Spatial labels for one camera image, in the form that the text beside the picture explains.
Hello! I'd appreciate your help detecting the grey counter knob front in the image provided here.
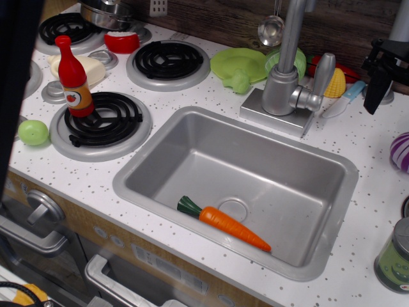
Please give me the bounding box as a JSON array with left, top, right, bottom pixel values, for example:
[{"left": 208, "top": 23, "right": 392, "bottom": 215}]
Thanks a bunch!
[{"left": 14, "top": 115, "right": 27, "bottom": 141}]

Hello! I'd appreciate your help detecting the silver toy faucet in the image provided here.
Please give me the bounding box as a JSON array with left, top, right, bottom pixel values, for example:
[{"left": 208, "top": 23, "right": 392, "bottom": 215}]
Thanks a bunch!
[{"left": 240, "top": 0, "right": 336, "bottom": 138}]

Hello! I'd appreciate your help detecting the grey counter knob back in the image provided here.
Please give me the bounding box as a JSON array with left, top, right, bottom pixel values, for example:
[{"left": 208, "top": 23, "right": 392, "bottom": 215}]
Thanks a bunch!
[{"left": 88, "top": 50, "right": 119, "bottom": 70}]

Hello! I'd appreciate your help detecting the red toy pepper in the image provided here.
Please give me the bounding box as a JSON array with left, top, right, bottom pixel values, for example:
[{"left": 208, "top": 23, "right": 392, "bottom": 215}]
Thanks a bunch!
[{"left": 306, "top": 55, "right": 361, "bottom": 84}]

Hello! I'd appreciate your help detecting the purple white toy onion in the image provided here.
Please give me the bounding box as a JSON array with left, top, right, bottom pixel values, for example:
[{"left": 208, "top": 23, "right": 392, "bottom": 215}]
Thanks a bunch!
[{"left": 390, "top": 132, "right": 408, "bottom": 173}]

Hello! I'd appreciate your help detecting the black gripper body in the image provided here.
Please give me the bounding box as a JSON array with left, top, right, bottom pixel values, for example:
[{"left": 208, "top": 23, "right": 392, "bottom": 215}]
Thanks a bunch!
[{"left": 361, "top": 38, "right": 408, "bottom": 79}]

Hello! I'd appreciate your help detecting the grey dishwasher handle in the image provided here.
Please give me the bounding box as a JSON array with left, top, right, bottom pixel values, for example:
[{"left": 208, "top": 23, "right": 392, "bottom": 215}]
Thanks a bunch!
[{"left": 84, "top": 254, "right": 189, "bottom": 307}]

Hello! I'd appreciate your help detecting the black burner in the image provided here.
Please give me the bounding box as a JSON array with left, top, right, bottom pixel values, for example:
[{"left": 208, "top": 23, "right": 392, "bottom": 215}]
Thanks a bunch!
[
  {"left": 35, "top": 13, "right": 105, "bottom": 55},
  {"left": 23, "top": 60, "right": 42, "bottom": 99},
  {"left": 126, "top": 40, "right": 210, "bottom": 92},
  {"left": 50, "top": 92, "right": 152, "bottom": 162}
]

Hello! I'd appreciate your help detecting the red toy ketchup bottle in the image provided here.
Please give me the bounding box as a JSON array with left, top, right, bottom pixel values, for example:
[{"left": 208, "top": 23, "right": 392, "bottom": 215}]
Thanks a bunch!
[{"left": 55, "top": 35, "right": 95, "bottom": 118}]

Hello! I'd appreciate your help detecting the grey counter knob middle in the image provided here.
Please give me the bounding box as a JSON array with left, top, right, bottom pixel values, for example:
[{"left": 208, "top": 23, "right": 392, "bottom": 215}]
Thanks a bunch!
[{"left": 42, "top": 81, "right": 66, "bottom": 104}]

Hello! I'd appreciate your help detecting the green toy broccoli piece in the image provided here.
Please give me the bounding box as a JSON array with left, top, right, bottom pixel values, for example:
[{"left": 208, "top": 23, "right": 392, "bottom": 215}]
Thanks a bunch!
[{"left": 222, "top": 69, "right": 250, "bottom": 94}]

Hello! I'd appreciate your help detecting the white wall outlet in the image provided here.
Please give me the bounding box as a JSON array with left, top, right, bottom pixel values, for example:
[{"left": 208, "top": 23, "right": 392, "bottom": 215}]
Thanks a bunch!
[{"left": 150, "top": 0, "right": 167, "bottom": 17}]

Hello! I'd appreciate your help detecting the grey counter knob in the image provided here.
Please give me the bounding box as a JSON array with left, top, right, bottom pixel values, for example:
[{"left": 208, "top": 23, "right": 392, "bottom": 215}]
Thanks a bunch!
[
  {"left": 14, "top": 115, "right": 27, "bottom": 141},
  {"left": 88, "top": 50, "right": 119, "bottom": 70},
  {"left": 42, "top": 81, "right": 66, "bottom": 104}
]

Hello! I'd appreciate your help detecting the blue handled toy knife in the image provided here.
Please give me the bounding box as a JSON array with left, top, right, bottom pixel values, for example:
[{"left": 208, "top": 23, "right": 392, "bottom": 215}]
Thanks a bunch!
[{"left": 322, "top": 81, "right": 366, "bottom": 118}]

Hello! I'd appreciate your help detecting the green toy cabbage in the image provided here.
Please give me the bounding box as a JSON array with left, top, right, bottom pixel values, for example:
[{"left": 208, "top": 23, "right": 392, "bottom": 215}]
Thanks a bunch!
[{"left": 265, "top": 48, "right": 307, "bottom": 81}]

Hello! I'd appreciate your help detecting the grey stove knob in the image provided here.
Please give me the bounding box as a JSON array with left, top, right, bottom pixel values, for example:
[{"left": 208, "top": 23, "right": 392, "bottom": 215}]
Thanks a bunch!
[{"left": 27, "top": 189, "right": 65, "bottom": 226}]

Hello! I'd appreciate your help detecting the front right black burner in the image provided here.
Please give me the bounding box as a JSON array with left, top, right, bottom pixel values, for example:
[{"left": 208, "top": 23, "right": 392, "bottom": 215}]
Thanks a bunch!
[{"left": 50, "top": 92, "right": 152, "bottom": 162}]

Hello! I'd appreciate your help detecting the back right black burner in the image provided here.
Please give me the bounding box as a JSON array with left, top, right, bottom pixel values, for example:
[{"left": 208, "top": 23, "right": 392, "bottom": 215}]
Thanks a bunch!
[{"left": 126, "top": 40, "right": 210, "bottom": 92}]

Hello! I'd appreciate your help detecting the orange toy carrot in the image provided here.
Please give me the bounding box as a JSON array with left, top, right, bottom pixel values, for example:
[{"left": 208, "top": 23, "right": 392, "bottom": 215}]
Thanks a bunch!
[{"left": 177, "top": 196, "right": 272, "bottom": 252}]

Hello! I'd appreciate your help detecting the back left black burner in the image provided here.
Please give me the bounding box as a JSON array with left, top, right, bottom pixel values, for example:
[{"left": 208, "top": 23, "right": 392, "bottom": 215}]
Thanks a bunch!
[{"left": 35, "top": 13, "right": 105, "bottom": 55}]

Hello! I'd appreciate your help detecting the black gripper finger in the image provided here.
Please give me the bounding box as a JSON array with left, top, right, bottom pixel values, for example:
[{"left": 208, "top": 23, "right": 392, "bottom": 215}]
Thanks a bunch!
[{"left": 364, "top": 68, "right": 392, "bottom": 115}]

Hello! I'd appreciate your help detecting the cream toy jug bottle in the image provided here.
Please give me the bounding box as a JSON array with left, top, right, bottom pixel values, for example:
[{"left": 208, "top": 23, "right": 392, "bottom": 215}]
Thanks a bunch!
[{"left": 47, "top": 55, "right": 106, "bottom": 88}]

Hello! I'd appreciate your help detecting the front left black burner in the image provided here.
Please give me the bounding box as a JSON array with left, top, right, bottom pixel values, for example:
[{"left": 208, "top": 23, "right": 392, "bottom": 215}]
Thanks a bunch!
[{"left": 23, "top": 60, "right": 42, "bottom": 99}]

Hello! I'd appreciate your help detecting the yellow toy corn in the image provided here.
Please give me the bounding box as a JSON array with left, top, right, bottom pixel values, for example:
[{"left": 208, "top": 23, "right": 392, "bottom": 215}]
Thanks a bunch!
[{"left": 324, "top": 68, "right": 346, "bottom": 98}]

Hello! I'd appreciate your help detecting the steel pot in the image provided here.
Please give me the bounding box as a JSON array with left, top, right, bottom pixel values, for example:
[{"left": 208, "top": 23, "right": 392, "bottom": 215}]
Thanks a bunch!
[{"left": 79, "top": 0, "right": 134, "bottom": 31}]

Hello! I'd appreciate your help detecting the green pea can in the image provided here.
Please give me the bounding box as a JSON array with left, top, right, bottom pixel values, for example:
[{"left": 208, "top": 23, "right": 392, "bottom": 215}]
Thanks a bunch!
[{"left": 374, "top": 217, "right": 408, "bottom": 294}]

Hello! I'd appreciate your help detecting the light green toy plate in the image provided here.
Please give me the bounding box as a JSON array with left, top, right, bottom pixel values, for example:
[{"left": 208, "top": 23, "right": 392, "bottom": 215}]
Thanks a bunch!
[{"left": 210, "top": 48, "right": 266, "bottom": 83}]

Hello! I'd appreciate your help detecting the steel ladle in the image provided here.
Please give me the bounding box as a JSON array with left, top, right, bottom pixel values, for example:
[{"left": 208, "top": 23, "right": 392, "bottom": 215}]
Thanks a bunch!
[{"left": 258, "top": 1, "right": 285, "bottom": 47}]

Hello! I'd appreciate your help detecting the grey toy sink basin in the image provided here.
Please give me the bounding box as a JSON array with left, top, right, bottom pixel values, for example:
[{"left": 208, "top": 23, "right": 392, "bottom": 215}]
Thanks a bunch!
[{"left": 113, "top": 107, "right": 359, "bottom": 281}]

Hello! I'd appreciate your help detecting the grey oven handle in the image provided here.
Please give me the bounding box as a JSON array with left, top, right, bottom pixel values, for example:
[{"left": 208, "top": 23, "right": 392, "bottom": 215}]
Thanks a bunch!
[{"left": 1, "top": 216, "right": 69, "bottom": 258}]

